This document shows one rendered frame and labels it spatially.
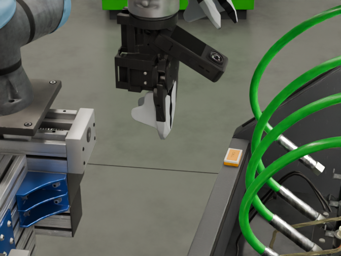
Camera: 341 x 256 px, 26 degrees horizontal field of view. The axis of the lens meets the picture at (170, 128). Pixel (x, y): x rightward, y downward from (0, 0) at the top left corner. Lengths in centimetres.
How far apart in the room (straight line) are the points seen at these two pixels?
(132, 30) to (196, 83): 288
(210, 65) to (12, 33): 59
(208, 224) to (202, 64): 41
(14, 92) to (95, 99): 223
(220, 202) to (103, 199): 165
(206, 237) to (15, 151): 49
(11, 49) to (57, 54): 277
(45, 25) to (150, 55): 56
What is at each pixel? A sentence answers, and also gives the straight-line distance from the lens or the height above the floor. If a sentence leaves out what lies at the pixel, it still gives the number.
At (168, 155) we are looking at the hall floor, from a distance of 333.
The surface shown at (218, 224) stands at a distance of 140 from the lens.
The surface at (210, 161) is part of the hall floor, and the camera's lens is 330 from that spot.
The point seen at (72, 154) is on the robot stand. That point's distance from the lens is 160.
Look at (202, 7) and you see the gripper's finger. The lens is 130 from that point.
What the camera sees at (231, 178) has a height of 95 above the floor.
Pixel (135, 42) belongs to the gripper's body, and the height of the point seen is 136.
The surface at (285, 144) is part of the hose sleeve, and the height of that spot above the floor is 115.
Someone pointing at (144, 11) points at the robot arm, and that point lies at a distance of 105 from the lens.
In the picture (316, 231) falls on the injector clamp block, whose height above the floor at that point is 98.
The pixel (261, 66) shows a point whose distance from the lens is 121.
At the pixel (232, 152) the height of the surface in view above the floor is 96.
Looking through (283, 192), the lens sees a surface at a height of 110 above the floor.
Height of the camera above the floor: 181
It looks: 31 degrees down
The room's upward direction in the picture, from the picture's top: straight up
